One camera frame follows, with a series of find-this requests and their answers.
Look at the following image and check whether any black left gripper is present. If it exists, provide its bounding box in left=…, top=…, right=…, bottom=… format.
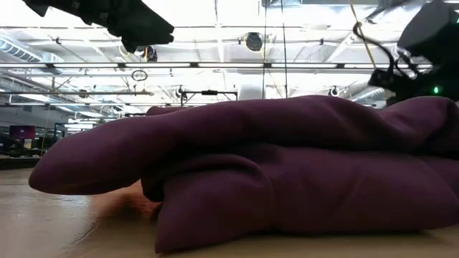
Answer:
left=71, top=0, right=176, bottom=54

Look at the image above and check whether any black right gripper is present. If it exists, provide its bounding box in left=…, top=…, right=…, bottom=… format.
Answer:
left=368, top=64, right=459, bottom=105

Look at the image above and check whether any grey ceiling pipe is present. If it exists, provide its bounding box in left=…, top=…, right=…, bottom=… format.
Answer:
left=0, top=90, right=155, bottom=97

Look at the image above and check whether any long ceiling light bar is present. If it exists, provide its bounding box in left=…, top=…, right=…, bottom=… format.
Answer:
left=0, top=62, right=433, bottom=70

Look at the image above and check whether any purple monitor screen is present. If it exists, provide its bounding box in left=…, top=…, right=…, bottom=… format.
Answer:
left=9, top=125, right=37, bottom=140

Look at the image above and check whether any folded maroon cloth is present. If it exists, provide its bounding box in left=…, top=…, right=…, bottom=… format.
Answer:
left=28, top=95, right=459, bottom=255

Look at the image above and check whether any dark ceiling cable reel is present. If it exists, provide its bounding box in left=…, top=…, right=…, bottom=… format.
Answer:
left=143, top=45, right=158, bottom=62

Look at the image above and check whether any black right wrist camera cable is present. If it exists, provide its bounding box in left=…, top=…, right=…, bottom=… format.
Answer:
left=352, top=21, right=421, bottom=79

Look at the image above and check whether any yellow cable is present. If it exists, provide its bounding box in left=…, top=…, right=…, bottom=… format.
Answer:
left=348, top=0, right=377, bottom=70

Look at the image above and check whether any black gantry frame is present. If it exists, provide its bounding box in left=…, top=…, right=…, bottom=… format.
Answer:
left=180, top=90, right=239, bottom=108

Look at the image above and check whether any black ceiling cable reel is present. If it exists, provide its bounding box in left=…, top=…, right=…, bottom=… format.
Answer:
left=245, top=32, right=264, bottom=52

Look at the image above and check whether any thin black hanging cable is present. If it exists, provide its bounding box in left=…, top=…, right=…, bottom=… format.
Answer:
left=280, top=0, right=288, bottom=100
left=262, top=0, right=268, bottom=100

